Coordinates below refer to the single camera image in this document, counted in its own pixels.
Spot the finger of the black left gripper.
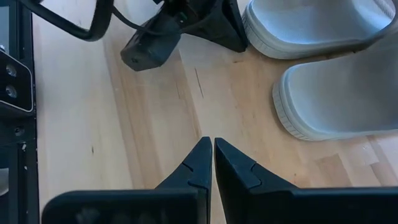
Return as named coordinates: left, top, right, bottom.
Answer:
left=198, top=0, right=249, bottom=53

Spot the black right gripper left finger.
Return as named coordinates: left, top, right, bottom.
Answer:
left=41, top=136, right=213, bottom=224

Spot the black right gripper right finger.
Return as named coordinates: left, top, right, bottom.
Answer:
left=214, top=137, right=398, bottom=224

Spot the grey slide sandal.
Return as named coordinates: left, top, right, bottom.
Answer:
left=241, top=0, right=398, bottom=60
left=272, top=18, right=398, bottom=141

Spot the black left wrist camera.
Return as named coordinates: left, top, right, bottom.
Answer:
left=120, top=15, right=183, bottom=72

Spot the thin black cable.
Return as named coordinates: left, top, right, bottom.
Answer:
left=111, top=6, right=187, bottom=35

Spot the dark sleeved camera cable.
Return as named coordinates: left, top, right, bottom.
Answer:
left=18, top=0, right=114, bottom=43

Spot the black aluminium table frame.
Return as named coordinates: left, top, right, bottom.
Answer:
left=0, top=0, right=40, bottom=224

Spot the black bracket plate with screws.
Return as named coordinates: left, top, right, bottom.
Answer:
left=0, top=51, right=34, bottom=113

